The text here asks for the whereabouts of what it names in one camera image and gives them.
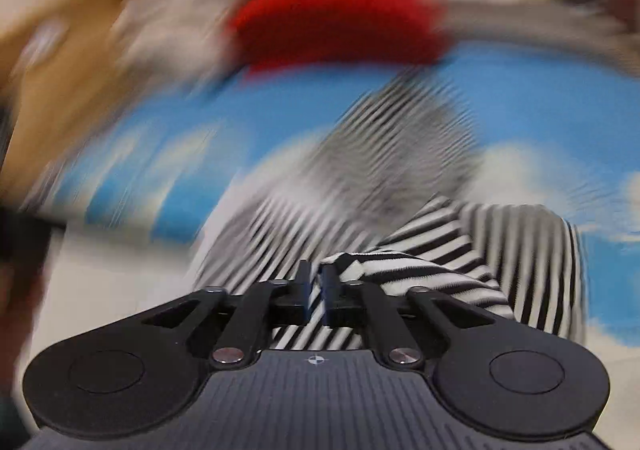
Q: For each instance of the cream folded blanket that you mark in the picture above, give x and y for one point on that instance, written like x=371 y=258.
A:
x=170 y=29

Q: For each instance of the blue cream patterned bed sheet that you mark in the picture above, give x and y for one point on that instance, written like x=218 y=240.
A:
x=525 y=99

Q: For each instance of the black white striped garment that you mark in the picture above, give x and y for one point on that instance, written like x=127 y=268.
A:
x=430 y=240

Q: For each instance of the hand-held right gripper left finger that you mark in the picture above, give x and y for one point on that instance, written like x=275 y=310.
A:
x=303 y=292

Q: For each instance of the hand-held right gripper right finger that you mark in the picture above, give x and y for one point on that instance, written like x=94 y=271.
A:
x=328 y=295

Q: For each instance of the red folded blanket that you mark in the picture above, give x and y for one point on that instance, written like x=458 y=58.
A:
x=340 y=14

